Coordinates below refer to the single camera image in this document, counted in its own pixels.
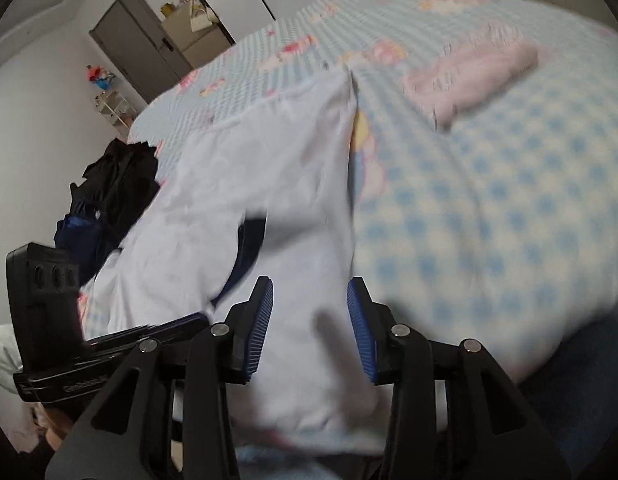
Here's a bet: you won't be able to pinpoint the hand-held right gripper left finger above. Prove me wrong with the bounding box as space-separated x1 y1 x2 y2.
45 276 275 480

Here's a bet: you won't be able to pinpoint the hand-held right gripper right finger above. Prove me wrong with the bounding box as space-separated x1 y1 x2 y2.
346 276 572 480

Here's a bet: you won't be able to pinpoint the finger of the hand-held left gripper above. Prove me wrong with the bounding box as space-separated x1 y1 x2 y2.
83 311 211 356

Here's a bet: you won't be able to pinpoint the white shirt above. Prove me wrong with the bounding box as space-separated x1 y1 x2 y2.
81 67 390 456

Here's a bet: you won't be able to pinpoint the white cloth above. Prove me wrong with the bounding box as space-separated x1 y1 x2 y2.
0 323 26 392

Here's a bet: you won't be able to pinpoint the navy blue garment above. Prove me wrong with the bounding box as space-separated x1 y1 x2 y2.
53 214 122 281

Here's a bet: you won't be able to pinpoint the black garment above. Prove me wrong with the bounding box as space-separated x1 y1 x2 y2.
70 139 162 261

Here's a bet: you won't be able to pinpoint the blue checkered printed blanket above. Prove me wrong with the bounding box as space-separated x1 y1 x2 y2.
78 0 618 396

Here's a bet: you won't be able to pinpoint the person's blue jeans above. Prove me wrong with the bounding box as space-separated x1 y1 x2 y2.
234 307 618 480

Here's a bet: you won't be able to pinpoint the red and blue toy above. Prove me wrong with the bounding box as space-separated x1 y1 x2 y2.
85 63 116 92

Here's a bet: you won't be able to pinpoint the pink folded garment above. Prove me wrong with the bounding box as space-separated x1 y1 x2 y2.
403 42 540 133

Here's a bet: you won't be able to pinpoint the grey door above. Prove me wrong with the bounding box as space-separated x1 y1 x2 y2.
89 0 195 106

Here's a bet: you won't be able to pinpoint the beige cabinet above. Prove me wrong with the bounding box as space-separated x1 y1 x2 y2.
161 2 236 68

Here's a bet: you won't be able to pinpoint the small wire rack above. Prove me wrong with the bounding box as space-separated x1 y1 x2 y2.
95 91 138 137

